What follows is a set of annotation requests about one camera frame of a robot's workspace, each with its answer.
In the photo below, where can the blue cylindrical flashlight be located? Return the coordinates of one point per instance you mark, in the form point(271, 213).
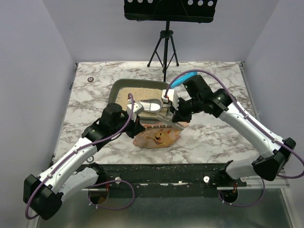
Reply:
point(183, 78)

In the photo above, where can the grey bag clip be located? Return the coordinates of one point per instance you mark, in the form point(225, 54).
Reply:
point(168, 121)

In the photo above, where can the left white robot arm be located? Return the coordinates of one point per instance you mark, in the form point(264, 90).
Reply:
point(44, 194)

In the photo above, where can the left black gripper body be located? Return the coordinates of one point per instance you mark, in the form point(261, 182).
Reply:
point(116, 128)

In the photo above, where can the brown poker chip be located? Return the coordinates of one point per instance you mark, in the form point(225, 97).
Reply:
point(90, 79)

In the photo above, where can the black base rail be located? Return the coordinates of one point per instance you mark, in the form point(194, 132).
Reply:
point(160, 180)

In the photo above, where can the grey plastic litter box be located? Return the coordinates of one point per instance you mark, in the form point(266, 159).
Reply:
point(141, 90)

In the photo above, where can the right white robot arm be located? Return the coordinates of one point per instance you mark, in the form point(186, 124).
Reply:
point(274, 151)

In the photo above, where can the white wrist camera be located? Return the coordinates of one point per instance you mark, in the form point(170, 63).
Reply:
point(134, 109)
point(170, 98)

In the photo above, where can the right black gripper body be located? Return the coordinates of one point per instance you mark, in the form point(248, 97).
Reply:
point(178, 114)

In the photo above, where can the black music stand tripod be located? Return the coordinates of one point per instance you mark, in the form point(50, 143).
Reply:
point(194, 11)

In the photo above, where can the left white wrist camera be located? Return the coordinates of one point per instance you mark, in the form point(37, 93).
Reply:
point(134, 109)

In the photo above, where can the pink cat litter bag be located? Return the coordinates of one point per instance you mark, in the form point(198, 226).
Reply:
point(158, 135)

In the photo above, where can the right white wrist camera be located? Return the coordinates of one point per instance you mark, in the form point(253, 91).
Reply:
point(170, 98)

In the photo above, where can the silver metal scoop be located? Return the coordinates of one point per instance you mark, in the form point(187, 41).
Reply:
point(153, 105)

